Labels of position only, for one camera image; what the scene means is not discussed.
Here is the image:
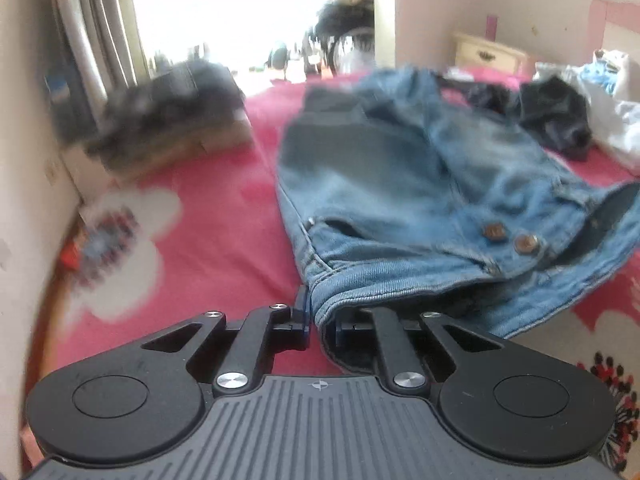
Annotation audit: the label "stack of folded clothes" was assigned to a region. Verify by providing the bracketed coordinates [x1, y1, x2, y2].
[84, 60, 252, 181]

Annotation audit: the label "blue denim jeans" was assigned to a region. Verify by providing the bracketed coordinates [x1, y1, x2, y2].
[275, 66, 640, 376]

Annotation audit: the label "grey window curtain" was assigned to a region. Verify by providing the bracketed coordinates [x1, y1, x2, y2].
[55, 0, 149, 115]

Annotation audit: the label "pink floral bed blanket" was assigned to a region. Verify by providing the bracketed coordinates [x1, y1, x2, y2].
[22, 66, 640, 476]

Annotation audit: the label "cream bedside nightstand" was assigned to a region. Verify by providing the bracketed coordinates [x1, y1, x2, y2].
[454, 32, 536, 76]

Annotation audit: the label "black garment on bed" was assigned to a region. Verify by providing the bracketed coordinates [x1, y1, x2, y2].
[437, 76, 592, 162]

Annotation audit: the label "pink headboard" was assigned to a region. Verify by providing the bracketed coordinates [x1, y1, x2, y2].
[585, 0, 640, 63]

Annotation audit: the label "white clothes pile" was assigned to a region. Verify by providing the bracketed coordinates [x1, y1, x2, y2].
[533, 49, 639, 177]

